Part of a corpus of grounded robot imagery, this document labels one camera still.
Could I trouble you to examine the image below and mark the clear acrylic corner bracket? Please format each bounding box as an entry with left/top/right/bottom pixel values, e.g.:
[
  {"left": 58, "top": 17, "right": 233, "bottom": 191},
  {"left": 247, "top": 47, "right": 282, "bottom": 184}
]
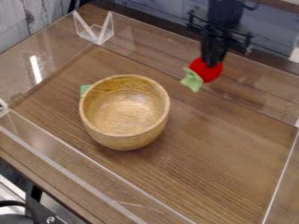
[{"left": 72, "top": 11, "right": 115, "bottom": 46}]

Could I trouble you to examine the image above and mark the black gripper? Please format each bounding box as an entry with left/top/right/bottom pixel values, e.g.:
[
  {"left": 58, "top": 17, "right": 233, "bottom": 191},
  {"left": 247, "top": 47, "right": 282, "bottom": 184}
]
[{"left": 187, "top": 0, "right": 254, "bottom": 67}]

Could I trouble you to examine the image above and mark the blue-grey sofa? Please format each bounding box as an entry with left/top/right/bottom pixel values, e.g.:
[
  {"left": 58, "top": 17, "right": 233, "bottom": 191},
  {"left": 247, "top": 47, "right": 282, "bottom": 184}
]
[{"left": 115, "top": 0, "right": 299, "bottom": 58}]

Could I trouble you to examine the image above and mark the black table leg bracket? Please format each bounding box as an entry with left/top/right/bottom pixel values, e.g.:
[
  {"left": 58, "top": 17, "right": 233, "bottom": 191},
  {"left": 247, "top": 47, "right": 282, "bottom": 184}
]
[{"left": 26, "top": 185, "right": 67, "bottom": 224}]

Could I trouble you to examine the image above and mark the wooden bowl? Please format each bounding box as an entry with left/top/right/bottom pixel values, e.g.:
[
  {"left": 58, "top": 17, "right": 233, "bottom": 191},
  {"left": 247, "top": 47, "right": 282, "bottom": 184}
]
[{"left": 79, "top": 74, "right": 171, "bottom": 151}]

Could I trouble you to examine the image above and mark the small green object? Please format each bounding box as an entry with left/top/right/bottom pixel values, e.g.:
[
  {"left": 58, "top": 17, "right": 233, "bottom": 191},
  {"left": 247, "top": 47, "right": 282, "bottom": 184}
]
[{"left": 79, "top": 84, "right": 92, "bottom": 97}]

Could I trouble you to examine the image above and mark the black cable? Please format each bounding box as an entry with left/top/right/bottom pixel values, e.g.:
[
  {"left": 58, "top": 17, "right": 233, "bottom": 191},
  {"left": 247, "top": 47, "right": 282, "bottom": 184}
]
[{"left": 0, "top": 199, "right": 36, "bottom": 224}]

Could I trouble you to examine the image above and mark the red plush strawberry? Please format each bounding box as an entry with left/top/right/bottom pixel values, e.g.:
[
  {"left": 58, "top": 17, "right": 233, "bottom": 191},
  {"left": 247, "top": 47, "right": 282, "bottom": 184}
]
[{"left": 180, "top": 58, "right": 225, "bottom": 92}]

